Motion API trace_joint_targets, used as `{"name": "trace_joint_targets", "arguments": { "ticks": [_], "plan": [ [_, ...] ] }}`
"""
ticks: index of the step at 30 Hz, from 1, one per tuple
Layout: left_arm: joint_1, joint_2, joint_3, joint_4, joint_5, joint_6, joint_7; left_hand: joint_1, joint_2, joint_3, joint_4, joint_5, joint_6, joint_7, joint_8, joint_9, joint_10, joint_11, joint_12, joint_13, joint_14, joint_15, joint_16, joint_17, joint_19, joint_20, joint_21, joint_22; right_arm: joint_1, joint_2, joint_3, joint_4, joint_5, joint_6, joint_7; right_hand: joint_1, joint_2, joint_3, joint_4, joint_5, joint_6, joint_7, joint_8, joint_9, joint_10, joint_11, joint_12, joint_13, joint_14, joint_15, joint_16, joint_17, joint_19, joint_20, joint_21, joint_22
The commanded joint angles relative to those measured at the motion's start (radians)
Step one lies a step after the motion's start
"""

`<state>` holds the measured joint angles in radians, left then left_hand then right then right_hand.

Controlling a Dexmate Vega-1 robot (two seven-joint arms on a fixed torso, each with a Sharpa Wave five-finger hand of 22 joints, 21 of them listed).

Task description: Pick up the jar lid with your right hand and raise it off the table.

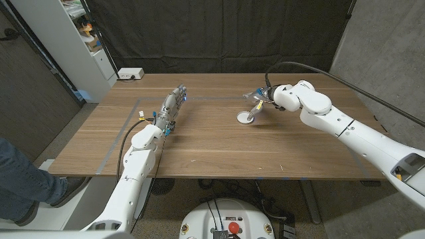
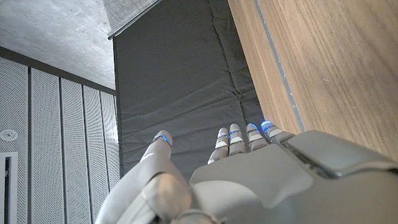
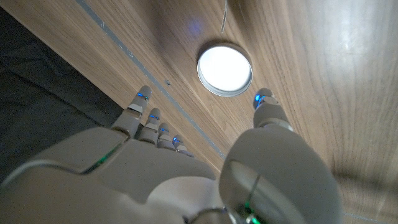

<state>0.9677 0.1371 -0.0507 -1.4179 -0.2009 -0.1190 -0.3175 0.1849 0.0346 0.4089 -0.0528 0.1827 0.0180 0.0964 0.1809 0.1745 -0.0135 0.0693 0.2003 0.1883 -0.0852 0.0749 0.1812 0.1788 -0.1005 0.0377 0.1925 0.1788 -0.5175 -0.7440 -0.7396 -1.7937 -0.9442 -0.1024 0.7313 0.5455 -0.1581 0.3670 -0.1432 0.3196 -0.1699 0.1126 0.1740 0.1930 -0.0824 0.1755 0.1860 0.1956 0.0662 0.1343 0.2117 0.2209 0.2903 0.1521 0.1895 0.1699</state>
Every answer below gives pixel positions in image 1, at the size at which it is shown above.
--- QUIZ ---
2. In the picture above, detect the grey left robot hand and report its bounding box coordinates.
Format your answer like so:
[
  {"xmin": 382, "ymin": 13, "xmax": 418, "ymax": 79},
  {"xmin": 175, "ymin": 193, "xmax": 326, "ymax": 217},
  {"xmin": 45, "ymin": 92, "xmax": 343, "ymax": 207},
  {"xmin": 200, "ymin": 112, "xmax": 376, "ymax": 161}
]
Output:
[{"xmin": 154, "ymin": 83, "xmax": 188, "ymax": 133}]

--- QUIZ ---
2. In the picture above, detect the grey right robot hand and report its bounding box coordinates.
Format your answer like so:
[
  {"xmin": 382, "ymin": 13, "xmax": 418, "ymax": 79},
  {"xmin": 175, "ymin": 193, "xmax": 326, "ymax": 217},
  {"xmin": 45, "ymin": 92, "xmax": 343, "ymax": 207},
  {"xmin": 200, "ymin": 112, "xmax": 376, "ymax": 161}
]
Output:
[{"xmin": 242, "ymin": 86, "xmax": 276, "ymax": 122}]

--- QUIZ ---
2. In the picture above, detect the white round jar lid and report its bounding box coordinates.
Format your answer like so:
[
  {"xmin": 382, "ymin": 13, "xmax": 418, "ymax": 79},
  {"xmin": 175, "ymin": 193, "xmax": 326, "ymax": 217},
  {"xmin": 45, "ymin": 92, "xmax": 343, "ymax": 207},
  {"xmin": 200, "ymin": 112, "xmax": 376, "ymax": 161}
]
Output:
[{"xmin": 236, "ymin": 110, "xmax": 255, "ymax": 125}]

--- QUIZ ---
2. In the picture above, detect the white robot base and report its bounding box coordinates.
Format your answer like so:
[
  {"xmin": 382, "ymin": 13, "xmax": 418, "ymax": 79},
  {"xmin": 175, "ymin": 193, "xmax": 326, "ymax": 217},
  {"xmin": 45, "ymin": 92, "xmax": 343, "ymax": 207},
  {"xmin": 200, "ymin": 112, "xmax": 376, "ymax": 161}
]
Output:
[{"xmin": 179, "ymin": 198, "xmax": 276, "ymax": 239}]

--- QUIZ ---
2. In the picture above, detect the grey tape outline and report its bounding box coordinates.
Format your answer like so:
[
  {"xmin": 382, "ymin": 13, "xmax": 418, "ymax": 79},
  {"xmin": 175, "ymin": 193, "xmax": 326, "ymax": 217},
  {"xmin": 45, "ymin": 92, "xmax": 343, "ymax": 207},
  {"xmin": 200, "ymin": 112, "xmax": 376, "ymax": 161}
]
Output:
[{"xmin": 96, "ymin": 96, "xmax": 373, "ymax": 180}]

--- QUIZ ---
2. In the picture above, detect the white power strip box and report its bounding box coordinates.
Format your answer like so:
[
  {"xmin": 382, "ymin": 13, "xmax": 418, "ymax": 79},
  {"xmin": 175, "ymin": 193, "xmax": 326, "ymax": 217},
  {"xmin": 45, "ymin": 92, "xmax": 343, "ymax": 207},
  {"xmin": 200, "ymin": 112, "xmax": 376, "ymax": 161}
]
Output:
[{"xmin": 118, "ymin": 67, "xmax": 145, "ymax": 80}]

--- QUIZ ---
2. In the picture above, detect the black round ribbed disc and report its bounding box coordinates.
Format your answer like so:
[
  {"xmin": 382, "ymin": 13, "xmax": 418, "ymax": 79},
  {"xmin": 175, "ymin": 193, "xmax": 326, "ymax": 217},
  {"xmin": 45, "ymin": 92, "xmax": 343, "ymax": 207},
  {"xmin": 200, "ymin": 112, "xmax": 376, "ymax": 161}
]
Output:
[{"xmin": 149, "ymin": 178, "xmax": 176, "ymax": 196}]

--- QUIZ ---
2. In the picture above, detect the black curtain backdrop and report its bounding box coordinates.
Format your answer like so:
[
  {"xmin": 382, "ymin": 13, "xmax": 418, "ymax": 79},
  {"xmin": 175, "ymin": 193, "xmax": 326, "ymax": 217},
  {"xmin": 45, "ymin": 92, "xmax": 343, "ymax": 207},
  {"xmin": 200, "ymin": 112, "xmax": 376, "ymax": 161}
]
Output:
[{"xmin": 79, "ymin": 0, "xmax": 358, "ymax": 74}]

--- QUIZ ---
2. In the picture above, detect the grey table leg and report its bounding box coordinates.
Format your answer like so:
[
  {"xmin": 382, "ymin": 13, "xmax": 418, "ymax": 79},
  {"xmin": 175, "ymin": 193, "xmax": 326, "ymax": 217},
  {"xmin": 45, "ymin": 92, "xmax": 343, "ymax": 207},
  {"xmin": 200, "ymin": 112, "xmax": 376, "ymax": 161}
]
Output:
[
  {"xmin": 299, "ymin": 179, "xmax": 322, "ymax": 225},
  {"xmin": 134, "ymin": 178, "xmax": 153, "ymax": 220}
]

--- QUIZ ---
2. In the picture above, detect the cardboard box on shelf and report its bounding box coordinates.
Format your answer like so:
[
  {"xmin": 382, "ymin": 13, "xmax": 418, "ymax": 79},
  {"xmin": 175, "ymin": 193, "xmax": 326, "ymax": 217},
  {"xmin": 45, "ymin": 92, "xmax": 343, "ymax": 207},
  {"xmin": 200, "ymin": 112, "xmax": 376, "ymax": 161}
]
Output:
[{"xmin": 86, "ymin": 36, "xmax": 103, "ymax": 53}]

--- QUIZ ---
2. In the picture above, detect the black backdrop stand pole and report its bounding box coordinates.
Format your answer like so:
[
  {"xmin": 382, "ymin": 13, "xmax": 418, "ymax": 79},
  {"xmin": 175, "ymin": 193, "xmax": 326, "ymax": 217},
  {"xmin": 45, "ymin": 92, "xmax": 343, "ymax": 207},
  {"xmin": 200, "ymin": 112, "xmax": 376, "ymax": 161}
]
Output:
[{"xmin": 80, "ymin": 0, "xmax": 120, "ymax": 79}]

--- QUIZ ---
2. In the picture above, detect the orange yellow toy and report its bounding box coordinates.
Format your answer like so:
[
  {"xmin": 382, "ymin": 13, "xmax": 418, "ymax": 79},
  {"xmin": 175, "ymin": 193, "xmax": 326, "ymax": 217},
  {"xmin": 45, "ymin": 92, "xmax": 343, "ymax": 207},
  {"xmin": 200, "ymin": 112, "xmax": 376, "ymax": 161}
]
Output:
[{"xmin": 78, "ymin": 22, "xmax": 94, "ymax": 37}]

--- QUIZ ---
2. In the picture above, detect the white shelf cabinet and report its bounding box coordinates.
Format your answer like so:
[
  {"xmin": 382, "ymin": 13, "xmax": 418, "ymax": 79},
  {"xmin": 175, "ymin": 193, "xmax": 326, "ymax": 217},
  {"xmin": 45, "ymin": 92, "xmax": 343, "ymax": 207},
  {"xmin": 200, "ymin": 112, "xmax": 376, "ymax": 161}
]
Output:
[{"xmin": 9, "ymin": 0, "xmax": 119, "ymax": 104}]

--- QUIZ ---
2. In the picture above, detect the dark grey shoe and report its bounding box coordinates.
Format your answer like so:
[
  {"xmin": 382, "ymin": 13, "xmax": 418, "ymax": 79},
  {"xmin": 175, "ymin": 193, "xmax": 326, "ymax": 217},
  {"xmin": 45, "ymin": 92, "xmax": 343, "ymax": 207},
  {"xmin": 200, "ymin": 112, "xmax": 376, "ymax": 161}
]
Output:
[
  {"xmin": 49, "ymin": 176, "xmax": 92, "ymax": 208},
  {"xmin": 15, "ymin": 200, "xmax": 41, "ymax": 227}
]

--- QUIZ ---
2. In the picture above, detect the clear plastic bag pile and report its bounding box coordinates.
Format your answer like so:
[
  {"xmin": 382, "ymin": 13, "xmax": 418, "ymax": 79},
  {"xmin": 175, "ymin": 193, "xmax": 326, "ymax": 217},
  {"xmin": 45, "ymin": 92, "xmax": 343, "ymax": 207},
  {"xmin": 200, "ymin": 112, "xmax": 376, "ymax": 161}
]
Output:
[{"xmin": 62, "ymin": 0, "xmax": 87, "ymax": 19}]

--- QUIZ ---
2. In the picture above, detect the person's leg in jeans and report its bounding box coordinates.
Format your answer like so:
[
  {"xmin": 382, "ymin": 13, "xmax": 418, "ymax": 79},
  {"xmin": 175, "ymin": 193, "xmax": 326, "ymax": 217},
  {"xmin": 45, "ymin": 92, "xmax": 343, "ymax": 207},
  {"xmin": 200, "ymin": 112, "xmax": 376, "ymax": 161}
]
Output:
[{"xmin": 0, "ymin": 135, "xmax": 69, "ymax": 223}]

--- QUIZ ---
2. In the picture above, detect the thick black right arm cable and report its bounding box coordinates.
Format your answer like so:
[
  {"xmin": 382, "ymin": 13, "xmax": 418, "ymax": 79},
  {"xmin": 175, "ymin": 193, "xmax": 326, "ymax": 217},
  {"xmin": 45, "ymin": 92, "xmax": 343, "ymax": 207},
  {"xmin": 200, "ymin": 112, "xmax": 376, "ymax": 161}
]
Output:
[{"xmin": 264, "ymin": 60, "xmax": 425, "ymax": 128}]

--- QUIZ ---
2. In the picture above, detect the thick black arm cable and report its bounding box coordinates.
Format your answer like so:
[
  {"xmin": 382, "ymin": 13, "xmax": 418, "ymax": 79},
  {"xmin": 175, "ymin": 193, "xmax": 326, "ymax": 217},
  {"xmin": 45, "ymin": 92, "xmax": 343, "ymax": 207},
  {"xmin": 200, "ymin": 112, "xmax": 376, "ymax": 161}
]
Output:
[
  {"xmin": 116, "ymin": 118, "xmax": 156, "ymax": 183},
  {"xmin": 264, "ymin": 60, "xmax": 425, "ymax": 128}
]

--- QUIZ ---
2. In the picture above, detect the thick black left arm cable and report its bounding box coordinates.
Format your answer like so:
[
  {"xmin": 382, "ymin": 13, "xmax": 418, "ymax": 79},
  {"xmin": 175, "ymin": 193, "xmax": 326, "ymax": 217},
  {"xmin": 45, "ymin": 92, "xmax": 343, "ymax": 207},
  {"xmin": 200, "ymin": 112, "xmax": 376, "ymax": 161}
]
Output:
[{"xmin": 116, "ymin": 118, "xmax": 156, "ymax": 183}]

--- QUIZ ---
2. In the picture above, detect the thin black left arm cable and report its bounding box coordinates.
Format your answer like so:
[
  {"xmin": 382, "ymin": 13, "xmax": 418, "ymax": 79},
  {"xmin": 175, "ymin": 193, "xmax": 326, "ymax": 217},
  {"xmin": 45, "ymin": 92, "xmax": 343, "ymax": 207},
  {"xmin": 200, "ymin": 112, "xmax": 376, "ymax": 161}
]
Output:
[{"xmin": 129, "ymin": 134, "xmax": 167, "ymax": 234}]

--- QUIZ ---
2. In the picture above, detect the black floor cable bundle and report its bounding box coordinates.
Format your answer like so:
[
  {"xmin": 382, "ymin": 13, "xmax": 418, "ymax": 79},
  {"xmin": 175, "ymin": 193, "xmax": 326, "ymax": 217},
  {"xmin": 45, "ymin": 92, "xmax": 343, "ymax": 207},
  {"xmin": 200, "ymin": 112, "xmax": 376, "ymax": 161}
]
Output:
[{"xmin": 198, "ymin": 179, "xmax": 296, "ymax": 222}]

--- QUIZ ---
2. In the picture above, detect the black door handle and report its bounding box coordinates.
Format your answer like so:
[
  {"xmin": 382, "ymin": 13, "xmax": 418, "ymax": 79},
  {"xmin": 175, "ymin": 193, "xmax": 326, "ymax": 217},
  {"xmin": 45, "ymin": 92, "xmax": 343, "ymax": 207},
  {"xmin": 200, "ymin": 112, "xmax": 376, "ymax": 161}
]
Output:
[{"xmin": 0, "ymin": 28, "xmax": 20, "ymax": 41}]

